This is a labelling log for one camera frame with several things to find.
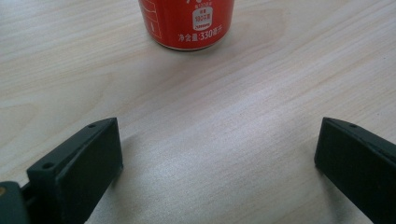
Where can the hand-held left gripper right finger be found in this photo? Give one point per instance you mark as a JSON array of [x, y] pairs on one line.
[[358, 168]]

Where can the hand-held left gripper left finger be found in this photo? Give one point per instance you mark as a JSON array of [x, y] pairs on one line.
[[84, 174]]

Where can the red drink can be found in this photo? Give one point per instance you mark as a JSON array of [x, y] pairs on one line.
[[186, 21]]

